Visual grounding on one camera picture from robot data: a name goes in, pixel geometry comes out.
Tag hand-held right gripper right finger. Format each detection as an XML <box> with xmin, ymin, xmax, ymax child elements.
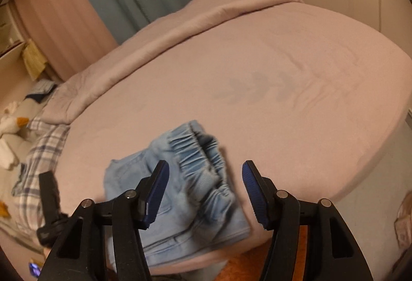
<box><xmin>242</xmin><ymin>160</ymin><xmax>374</xmax><ymax>281</ymax></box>

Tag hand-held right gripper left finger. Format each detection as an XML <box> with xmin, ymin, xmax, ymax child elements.
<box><xmin>38</xmin><ymin>160</ymin><xmax>170</xmax><ymax>281</ymax></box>

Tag light blue denim pants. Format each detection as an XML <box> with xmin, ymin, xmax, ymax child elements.
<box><xmin>104</xmin><ymin>120</ymin><xmax>251</xmax><ymax>269</ymax></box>

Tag orange rug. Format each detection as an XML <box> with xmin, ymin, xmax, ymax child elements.
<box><xmin>222</xmin><ymin>225</ymin><xmax>306</xmax><ymax>281</ymax></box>

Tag pink bed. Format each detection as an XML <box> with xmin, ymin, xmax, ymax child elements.
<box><xmin>0</xmin><ymin>0</ymin><xmax>412</xmax><ymax>278</ymax></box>

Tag plaid cloth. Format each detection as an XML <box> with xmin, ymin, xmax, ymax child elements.
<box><xmin>11</xmin><ymin>117</ymin><xmax>71</xmax><ymax>227</ymax></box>

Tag dark blue cloth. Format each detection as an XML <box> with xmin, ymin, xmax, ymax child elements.
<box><xmin>25</xmin><ymin>80</ymin><xmax>61</xmax><ymax>105</ymax></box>

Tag white plush goose toy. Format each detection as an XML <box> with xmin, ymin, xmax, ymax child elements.
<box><xmin>0</xmin><ymin>101</ymin><xmax>31</xmax><ymax>169</ymax></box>

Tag pink blanket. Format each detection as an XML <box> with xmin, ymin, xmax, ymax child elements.
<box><xmin>42</xmin><ymin>0</ymin><xmax>305</xmax><ymax>125</ymax></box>

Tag yellow cloth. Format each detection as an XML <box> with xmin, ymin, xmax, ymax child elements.
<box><xmin>22</xmin><ymin>39</ymin><xmax>49</xmax><ymax>82</ymax></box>

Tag pink curtain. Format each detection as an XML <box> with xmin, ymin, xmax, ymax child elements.
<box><xmin>13</xmin><ymin>0</ymin><xmax>118</xmax><ymax>82</ymax></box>

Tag white shelf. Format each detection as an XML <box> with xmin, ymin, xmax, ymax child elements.
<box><xmin>0</xmin><ymin>4</ymin><xmax>27</xmax><ymax>59</ymax></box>

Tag black ribbed handle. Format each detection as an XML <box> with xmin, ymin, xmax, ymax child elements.
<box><xmin>36</xmin><ymin>171</ymin><xmax>70</xmax><ymax>247</ymax></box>

